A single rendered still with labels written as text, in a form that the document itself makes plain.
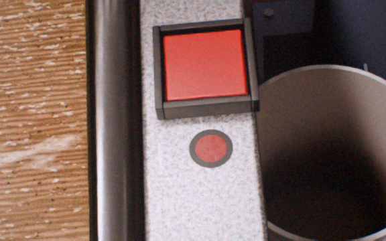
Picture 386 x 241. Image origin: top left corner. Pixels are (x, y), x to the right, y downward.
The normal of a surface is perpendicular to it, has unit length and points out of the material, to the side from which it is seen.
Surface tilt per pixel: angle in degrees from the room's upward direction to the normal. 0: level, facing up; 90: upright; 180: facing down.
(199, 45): 0
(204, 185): 0
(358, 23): 90
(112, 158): 22
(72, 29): 0
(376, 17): 90
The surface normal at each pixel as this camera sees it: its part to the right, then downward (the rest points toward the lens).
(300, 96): 0.22, 0.80
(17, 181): -0.07, -0.51
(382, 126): -0.71, 0.60
